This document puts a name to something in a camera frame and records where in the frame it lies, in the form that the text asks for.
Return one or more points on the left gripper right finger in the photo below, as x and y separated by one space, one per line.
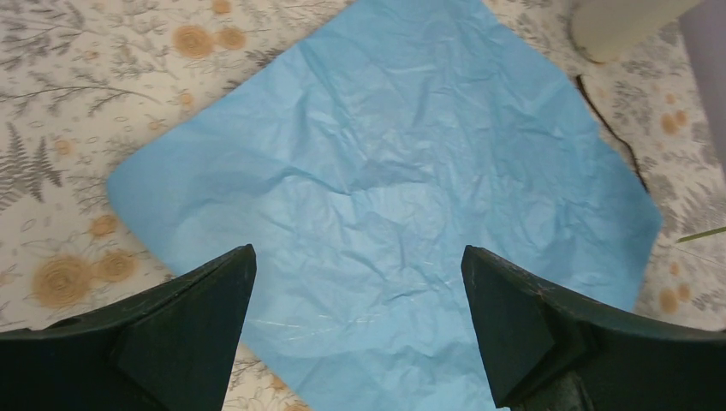
546 347

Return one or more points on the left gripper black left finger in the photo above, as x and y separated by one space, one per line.
171 347

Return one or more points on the small pink rose stem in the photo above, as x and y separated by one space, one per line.
701 235

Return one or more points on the brown ribbon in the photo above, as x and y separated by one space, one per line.
580 85

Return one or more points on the blue wrapping paper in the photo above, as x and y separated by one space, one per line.
359 164

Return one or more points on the beige cylindrical vase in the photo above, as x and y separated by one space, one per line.
600 30

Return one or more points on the floral patterned table mat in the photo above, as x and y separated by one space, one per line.
85 84

